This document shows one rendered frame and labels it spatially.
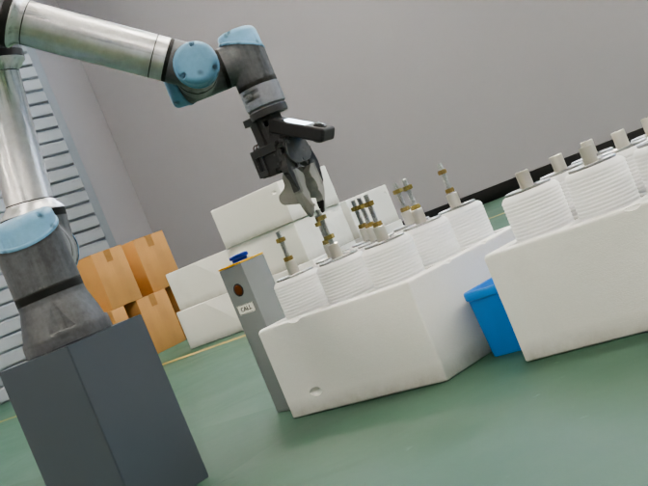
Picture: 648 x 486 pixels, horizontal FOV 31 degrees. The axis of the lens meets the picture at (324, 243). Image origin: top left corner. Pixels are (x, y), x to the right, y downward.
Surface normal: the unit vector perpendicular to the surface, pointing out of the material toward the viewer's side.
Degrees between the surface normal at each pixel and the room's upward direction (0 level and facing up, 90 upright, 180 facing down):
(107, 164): 90
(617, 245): 90
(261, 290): 90
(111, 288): 90
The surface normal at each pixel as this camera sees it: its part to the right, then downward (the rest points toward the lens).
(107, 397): 0.76, -0.30
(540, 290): -0.60, 0.27
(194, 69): 0.11, -0.02
